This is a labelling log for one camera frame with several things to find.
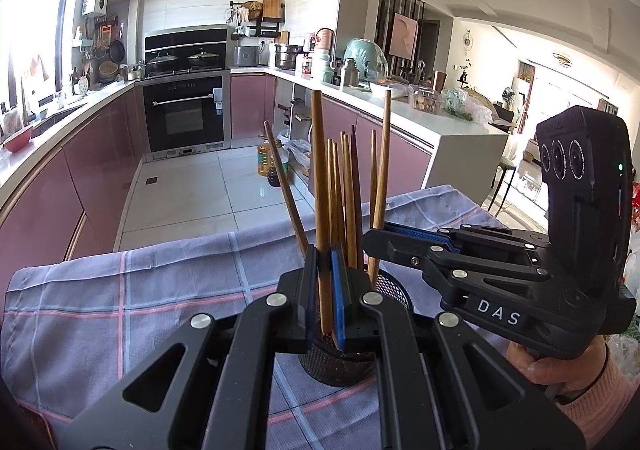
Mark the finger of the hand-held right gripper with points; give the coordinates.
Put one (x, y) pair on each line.
(430, 237)
(400, 252)

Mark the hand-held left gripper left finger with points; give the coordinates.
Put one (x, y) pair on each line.
(311, 295)

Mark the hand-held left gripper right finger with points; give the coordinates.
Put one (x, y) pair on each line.
(340, 302)

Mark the black mesh utensil holder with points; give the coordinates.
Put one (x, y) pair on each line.
(327, 370)

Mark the bunch of wooden chopsticks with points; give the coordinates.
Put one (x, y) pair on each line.
(348, 200)

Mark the person's right hand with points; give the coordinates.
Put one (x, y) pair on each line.
(550, 374)

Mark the black stool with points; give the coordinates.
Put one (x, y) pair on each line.
(505, 169)

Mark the dark sauce bottle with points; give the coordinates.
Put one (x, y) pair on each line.
(275, 174)

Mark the standing fan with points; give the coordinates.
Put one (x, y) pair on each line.
(508, 98)

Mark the bag of green vegetables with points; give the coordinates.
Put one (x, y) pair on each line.
(465, 104)

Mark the glass food container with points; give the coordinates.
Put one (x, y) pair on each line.
(425, 98)

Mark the white plastic bag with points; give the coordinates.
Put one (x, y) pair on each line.
(300, 152)

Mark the ceiling lamp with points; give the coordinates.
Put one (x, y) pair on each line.
(562, 59)

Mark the blue plaid tablecloth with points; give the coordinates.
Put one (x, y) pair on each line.
(150, 290)

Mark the mint green appliance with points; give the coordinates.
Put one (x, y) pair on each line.
(365, 59)

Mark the pink lower cabinets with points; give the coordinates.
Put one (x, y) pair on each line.
(75, 169)
(250, 104)

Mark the black built-in oven stove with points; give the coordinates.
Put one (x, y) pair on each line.
(187, 114)

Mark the steel stockpot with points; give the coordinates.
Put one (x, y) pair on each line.
(288, 57)

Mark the silver countertop appliance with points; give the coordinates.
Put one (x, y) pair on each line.
(247, 56)

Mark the pot with glass lid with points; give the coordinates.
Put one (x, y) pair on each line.
(203, 59)
(161, 63)

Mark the wooden cutting board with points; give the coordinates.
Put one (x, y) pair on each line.
(271, 8)

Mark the pink bowl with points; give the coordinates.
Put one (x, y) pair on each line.
(17, 138)

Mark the kitchen window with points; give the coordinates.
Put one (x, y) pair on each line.
(35, 19)

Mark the wall clock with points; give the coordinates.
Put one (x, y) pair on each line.
(467, 40)

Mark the wall painting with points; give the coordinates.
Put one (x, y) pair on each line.
(404, 36)

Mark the black wall rack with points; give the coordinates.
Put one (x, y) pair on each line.
(257, 27)

